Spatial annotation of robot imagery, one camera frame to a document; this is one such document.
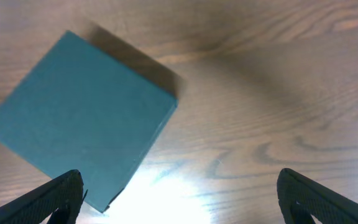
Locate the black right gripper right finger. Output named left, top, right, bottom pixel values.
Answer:
left=277, top=168, right=358, bottom=224

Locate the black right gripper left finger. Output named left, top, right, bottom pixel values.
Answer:
left=0, top=169, right=87, bottom=224

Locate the dark green box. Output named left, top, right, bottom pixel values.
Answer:
left=0, top=31, right=177, bottom=212

